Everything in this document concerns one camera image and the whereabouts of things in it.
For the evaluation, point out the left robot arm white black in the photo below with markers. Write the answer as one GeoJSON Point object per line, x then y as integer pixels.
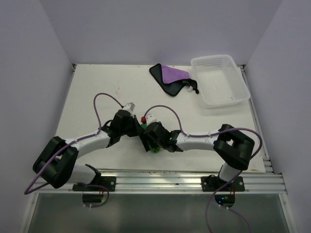
{"type": "Point", "coordinates": [57, 162]}

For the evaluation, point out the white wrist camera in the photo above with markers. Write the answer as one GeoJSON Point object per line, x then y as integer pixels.
{"type": "Point", "coordinates": [150, 118]}
{"type": "Point", "coordinates": [129, 107]}

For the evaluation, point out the aluminium mounting rail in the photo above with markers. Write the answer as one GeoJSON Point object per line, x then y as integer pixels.
{"type": "Point", "coordinates": [164, 182]}

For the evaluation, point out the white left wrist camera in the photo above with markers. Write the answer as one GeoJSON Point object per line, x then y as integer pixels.
{"type": "Point", "coordinates": [129, 107]}

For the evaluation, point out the green microfiber towel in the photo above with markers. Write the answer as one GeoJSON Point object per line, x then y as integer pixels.
{"type": "Point", "coordinates": [150, 145]}

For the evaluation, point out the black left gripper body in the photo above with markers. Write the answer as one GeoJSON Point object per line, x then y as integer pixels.
{"type": "Point", "coordinates": [132, 129]}

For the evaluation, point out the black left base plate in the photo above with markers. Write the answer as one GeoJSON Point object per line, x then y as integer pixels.
{"type": "Point", "coordinates": [101, 183]}

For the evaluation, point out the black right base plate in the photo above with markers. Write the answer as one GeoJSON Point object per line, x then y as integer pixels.
{"type": "Point", "coordinates": [211, 183]}

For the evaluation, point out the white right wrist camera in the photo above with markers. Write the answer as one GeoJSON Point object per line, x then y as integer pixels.
{"type": "Point", "coordinates": [150, 118]}

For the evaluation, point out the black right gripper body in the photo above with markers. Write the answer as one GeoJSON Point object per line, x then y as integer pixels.
{"type": "Point", "coordinates": [145, 137]}

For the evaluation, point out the black and purple towel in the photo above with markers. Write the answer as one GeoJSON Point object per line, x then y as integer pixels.
{"type": "Point", "coordinates": [172, 80]}

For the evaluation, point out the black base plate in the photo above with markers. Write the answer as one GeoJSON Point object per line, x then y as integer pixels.
{"type": "Point", "coordinates": [101, 183]}
{"type": "Point", "coordinates": [211, 183]}

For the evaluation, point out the white plastic basket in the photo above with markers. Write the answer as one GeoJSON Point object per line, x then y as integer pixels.
{"type": "Point", "coordinates": [219, 80]}

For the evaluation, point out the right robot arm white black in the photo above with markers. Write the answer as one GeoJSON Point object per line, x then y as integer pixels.
{"type": "Point", "coordinates": [233, 146]}

